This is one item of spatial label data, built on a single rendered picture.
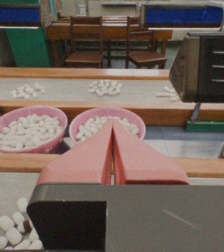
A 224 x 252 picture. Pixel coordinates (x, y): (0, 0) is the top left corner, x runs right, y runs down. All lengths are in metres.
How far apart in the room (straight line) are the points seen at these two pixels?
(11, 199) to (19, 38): 2.85
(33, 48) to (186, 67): 3.01
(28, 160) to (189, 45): 0.49
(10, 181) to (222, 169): 0.57
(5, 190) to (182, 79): 0.49
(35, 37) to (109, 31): 1.07
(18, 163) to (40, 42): 2.66
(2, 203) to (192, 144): 0.65
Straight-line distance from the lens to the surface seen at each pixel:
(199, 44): 0.25
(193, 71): 0.24
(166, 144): 0.74
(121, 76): 1.08
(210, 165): 0.58
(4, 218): 0.49
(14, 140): 0.72
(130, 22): 2.68
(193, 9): 0.83
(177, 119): 0.83
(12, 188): 0.56
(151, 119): 0.80
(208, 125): 0.85
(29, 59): 3.26
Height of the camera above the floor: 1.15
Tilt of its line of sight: 36 degrees down
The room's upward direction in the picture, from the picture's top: straight up
